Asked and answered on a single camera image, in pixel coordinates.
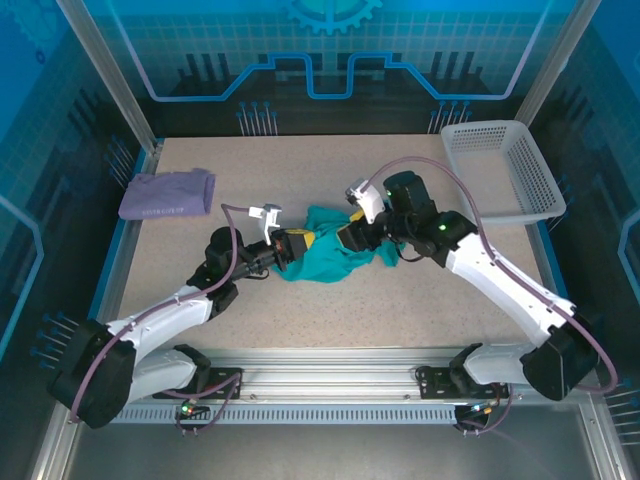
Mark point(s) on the teal t-shirt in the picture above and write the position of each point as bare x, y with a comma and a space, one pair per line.
320, 265

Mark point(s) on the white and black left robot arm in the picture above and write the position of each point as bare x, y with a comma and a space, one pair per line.
165, 315

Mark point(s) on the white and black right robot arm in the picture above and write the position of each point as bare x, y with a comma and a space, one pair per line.
510, 290

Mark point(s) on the folded lavender t-shirt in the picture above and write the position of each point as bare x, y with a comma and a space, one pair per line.
165, 195

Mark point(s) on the white perforated plastic basket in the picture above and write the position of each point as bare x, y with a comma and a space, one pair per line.
535, 170

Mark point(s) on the black connector with green light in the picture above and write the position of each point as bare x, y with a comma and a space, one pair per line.
189, 410

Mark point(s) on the black connector with orange light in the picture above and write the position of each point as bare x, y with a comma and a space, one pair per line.
477, 410

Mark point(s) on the aluminium front rail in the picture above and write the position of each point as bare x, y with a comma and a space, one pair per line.
325, 375

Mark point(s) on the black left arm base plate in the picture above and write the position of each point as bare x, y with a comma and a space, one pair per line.
225, 382

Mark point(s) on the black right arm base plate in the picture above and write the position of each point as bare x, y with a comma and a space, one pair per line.
435, 382

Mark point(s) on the aluminium frame post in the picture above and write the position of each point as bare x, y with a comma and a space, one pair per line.
558, 60
107, 75

